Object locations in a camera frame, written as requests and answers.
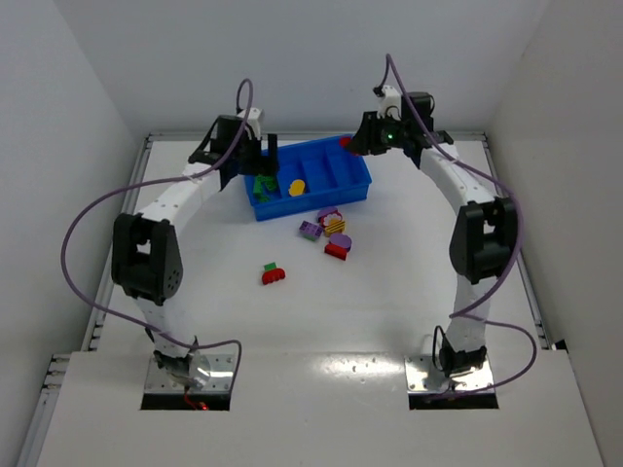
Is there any green rectangular lego brick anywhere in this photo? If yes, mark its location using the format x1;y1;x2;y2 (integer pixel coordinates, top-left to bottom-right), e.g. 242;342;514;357
253;175;278;194

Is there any yellow rounded lego block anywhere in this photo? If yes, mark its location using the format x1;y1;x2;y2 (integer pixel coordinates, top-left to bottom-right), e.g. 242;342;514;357
288;179;307;198

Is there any purple lego brick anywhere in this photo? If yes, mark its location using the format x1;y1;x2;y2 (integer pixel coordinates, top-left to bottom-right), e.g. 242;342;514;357
299;221;323;241

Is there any red scalloped lego block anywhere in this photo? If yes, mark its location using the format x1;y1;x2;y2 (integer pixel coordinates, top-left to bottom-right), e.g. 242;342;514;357
262;268;286;285

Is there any green half-round lego block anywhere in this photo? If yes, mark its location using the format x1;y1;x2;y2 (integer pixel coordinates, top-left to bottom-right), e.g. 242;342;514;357
254;193;271;203

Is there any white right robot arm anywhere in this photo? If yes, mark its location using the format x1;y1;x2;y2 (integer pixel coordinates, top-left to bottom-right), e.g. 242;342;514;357
346;85;518;377

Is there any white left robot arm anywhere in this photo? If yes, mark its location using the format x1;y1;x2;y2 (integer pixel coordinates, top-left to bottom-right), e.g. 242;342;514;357
111;108;278;390

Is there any blue divided plastic bin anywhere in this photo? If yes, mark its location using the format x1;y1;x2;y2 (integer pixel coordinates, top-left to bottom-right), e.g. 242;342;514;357
244;134;372;221

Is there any purple cloud lego block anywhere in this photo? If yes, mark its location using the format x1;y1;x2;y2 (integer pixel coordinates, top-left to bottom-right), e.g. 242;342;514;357
316;206;343;226

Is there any yellow striped lego block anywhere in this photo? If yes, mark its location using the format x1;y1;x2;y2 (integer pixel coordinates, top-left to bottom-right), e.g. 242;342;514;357
322;218;346;237

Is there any purple rounded lego block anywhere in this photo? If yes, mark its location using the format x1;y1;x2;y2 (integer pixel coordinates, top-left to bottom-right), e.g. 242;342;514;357
329;233;352;251

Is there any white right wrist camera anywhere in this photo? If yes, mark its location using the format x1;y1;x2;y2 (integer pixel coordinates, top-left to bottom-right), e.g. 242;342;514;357
373;85;402;121

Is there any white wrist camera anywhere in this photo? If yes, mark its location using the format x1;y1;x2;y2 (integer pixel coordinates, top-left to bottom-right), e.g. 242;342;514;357
373;85;402;121
237;107;264;140

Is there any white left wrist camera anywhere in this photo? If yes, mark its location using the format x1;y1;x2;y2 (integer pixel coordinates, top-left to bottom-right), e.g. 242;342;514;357
237;107;264;140

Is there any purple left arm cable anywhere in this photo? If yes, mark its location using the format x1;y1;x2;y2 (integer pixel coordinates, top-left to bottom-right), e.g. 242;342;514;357
60;78;243;385

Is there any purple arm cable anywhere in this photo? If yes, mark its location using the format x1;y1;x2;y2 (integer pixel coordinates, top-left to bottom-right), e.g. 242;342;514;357
372;53;539;403
60;78;243;385

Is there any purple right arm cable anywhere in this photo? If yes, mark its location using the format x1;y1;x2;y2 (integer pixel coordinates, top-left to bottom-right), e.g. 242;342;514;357
372;53;539;403

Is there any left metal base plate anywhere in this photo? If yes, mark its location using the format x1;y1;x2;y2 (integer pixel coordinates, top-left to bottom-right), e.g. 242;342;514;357
144;353;236;395

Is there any metal base plate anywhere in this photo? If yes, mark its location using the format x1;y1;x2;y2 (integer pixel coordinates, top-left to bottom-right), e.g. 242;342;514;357
144;353;236;395
404;354;495;396

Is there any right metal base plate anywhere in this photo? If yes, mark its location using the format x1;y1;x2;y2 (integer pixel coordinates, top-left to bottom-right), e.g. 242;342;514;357
404;354;495;396

